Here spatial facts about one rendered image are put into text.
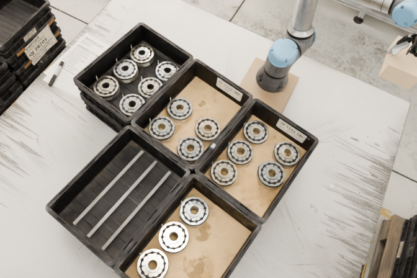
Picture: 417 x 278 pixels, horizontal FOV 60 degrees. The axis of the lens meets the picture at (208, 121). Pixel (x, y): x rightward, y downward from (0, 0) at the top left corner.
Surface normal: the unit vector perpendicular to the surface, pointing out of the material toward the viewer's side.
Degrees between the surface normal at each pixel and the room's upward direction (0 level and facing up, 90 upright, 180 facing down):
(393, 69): 90
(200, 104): 0
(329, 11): 0
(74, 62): 0
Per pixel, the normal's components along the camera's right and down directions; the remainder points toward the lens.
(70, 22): 0.08, -0.47
